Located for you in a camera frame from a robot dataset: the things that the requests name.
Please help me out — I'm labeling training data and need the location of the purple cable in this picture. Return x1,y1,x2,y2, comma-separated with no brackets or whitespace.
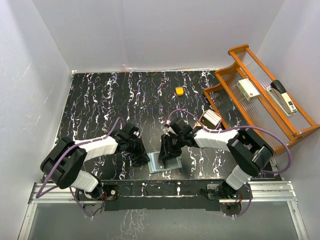
166,109,293,218
35,117,126,200

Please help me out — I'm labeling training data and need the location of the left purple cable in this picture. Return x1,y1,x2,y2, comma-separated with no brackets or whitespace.
35,117,126,200

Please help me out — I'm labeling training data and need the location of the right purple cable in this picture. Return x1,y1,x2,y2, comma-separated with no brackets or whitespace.
166,109,293,218

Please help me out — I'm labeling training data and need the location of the green card holder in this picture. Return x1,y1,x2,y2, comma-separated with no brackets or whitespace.
148,151,182,174

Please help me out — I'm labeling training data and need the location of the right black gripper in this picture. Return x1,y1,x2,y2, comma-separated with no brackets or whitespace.
159,134,186,160

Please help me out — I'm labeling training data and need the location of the yellow small block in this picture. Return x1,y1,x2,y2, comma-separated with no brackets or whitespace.
175,87,185,96

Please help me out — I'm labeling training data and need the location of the black beige stapler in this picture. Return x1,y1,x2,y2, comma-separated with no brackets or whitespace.
266,79,297,116

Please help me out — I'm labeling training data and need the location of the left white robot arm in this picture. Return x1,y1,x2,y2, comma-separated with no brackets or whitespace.
40,122,150,200

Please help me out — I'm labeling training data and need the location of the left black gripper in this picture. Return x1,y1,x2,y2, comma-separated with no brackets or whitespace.
126,136,150,162

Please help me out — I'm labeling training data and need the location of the wooden tiered shelf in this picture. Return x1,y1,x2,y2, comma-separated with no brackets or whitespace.
203,44,320,148

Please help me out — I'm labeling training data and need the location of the wooden tray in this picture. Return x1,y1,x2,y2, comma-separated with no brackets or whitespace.
199,114,222,130

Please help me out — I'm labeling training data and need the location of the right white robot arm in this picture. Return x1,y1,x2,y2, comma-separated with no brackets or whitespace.
158,117,274,199

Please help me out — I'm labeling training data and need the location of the white staple box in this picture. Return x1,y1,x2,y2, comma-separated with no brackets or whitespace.
236,78,260,101

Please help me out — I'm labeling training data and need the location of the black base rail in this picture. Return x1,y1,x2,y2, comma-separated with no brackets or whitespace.
76,179,252,211

